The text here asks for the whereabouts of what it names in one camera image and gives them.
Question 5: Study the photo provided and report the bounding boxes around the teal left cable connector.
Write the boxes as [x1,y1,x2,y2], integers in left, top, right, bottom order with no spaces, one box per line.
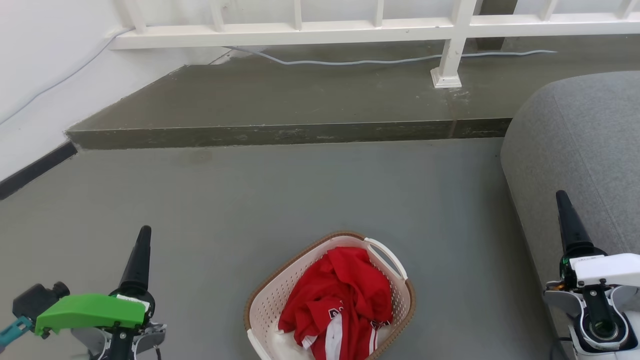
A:
[0,316,34,352]

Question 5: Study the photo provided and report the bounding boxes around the light grey floor cable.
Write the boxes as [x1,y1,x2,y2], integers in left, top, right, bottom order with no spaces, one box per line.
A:
[224,46,558,67]

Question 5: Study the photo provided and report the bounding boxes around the cream perforated laundry basket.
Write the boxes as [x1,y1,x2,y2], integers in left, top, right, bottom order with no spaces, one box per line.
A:
[244,231,416,360]

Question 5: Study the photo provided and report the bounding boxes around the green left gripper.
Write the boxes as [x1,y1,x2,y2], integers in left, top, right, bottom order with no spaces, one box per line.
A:
[35,225,167,360]

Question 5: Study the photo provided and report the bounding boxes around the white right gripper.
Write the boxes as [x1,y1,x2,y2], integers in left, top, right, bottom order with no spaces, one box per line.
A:
[543,189,640,360]

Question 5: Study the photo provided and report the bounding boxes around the thin grey wall cable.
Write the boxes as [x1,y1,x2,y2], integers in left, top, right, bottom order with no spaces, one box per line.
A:
[0,27,134,126]

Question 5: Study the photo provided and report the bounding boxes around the grey fabric sofa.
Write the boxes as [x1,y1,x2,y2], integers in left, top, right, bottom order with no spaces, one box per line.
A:
[500,70,640,351]

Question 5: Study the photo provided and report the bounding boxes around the black baseboard strip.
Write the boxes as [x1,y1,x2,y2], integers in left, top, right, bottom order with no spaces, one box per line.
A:
[0,141,79,201]

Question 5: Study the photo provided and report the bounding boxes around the red and white jersey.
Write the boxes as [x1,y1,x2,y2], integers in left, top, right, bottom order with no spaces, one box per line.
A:
[278,246,394,360]

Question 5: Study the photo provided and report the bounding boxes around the white metal railing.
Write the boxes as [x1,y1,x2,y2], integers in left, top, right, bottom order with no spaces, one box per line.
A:
[109,0,640,89]

